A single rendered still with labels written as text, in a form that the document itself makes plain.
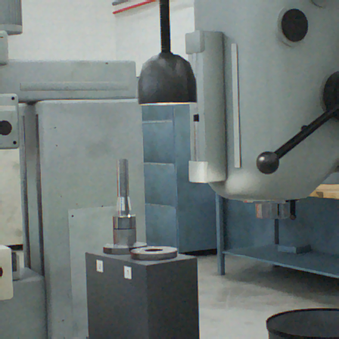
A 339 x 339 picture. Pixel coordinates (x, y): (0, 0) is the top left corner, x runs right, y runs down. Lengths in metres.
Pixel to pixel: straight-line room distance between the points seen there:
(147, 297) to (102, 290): 0.15
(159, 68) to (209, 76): 0.17
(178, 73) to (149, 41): 9.35
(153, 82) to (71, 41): 9.94
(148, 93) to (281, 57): 0.22
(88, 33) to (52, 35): 0.53
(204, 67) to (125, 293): 0.56
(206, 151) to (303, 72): 0.17
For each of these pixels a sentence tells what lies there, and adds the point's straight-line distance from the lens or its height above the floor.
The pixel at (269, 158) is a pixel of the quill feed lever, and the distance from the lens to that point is 1.01.
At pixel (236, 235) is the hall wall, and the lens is 8.73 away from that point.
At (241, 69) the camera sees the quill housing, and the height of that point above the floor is 1.49.
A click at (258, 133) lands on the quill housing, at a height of 1.41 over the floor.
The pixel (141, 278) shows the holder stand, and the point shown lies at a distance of 1.46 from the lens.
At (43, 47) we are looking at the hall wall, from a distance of 10.72.
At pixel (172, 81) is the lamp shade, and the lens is 0.94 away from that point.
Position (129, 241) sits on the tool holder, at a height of 1.19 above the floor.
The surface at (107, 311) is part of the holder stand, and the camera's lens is 1.58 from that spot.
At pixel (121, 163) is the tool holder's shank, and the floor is 1.35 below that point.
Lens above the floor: 1.42
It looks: 3 degrees down
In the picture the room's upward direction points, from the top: 2 degrees counter-clockwise
